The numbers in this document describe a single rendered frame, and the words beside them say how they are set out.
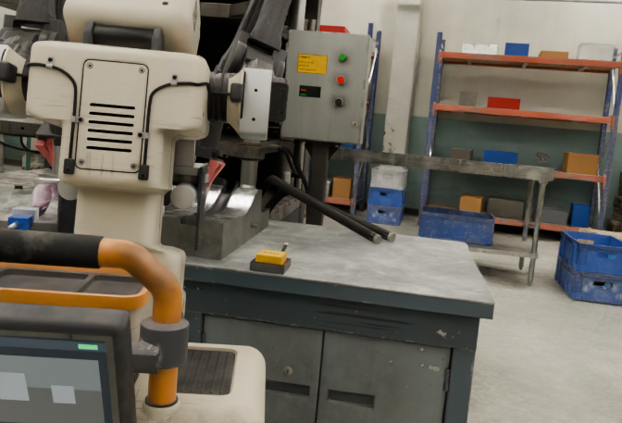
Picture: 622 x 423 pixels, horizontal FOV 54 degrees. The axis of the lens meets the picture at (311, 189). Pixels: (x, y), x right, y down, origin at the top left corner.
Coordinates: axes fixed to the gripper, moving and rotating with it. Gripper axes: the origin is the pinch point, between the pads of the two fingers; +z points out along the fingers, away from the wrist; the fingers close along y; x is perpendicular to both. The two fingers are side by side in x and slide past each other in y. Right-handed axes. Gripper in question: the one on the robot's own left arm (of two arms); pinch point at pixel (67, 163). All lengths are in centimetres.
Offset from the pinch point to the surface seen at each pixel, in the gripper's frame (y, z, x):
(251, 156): -41, 31, -62
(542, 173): -259, 145, -267
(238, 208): -39.9, 18.0, -12.4
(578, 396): -199, 138, -54
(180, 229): -27.3, 11.4, 6.9
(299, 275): -56, 12, 20
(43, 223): 4.6, 12.4, 7.5
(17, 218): 9.2, 9.6, 10.0
